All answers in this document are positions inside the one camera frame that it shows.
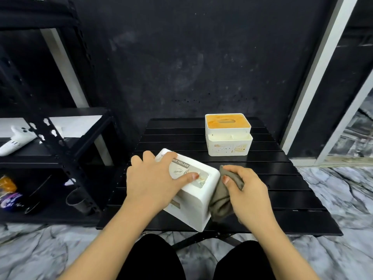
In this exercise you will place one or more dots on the person's left hand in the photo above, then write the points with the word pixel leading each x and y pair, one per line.
pixel 151 186

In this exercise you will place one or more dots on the person's right hand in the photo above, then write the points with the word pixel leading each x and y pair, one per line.
pixel 253 201

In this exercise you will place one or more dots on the grey cleaning cloth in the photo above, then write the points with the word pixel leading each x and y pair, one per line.
pixel 221 201

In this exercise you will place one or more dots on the person's left forearm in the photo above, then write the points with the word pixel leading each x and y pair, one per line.
pixel 99 247

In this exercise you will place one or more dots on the person's right forearm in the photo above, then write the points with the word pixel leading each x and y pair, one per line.
pixel 288 253

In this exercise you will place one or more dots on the person's black trousers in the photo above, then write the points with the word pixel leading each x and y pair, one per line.
pixel 154 262

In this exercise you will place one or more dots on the grey metal cup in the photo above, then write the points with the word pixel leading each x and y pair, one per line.
pixel 78 202

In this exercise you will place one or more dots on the black metal shelf rack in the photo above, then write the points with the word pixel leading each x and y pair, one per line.
pixel 62 160

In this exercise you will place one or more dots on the white board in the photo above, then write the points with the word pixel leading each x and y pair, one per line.
pixel 78 126

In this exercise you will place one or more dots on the purple snack packet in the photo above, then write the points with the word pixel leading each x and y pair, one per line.
pixel 11 201

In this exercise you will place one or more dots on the white handheld controller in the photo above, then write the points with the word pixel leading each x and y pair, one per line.
pixel 14 141

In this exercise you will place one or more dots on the black table leg frame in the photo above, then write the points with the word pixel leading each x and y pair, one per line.
pixel 198 239

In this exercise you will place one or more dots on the white door frame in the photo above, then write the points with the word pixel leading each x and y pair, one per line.
pixel 317 75

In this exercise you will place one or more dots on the white frame post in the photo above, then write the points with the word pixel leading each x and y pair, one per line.
pixel 67 67

